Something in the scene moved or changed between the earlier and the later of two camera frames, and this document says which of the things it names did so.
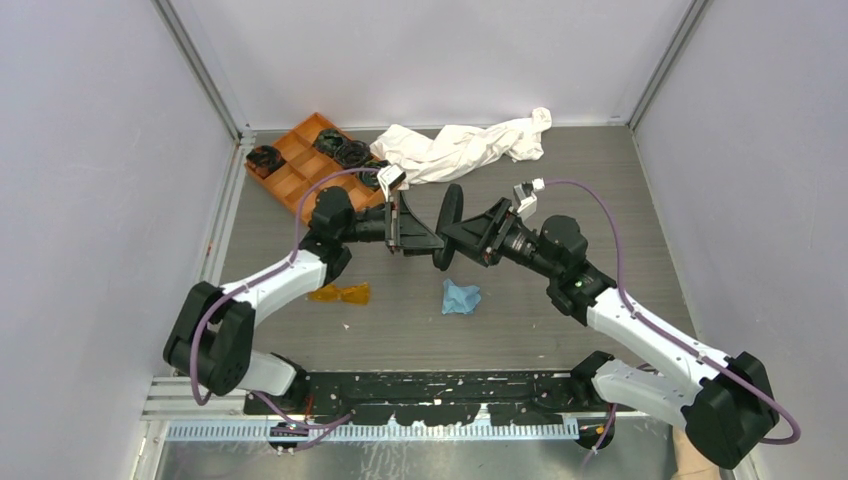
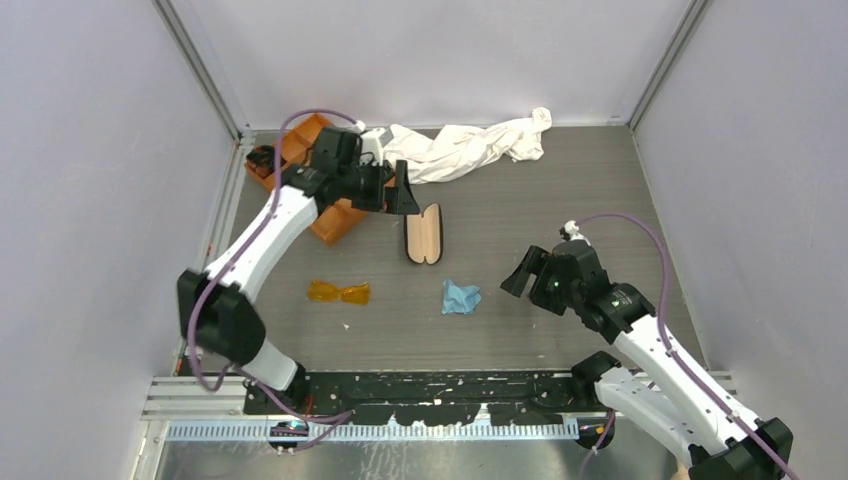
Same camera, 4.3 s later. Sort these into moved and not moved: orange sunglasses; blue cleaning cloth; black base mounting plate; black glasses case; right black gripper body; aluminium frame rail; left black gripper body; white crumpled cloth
Moved: black glasses case; right black gripper body; left black gripper body
Not moved: black base mounting plate; blue cleaning cloth; white crumpled cloth; orange sunglasses; aluminium frame rail
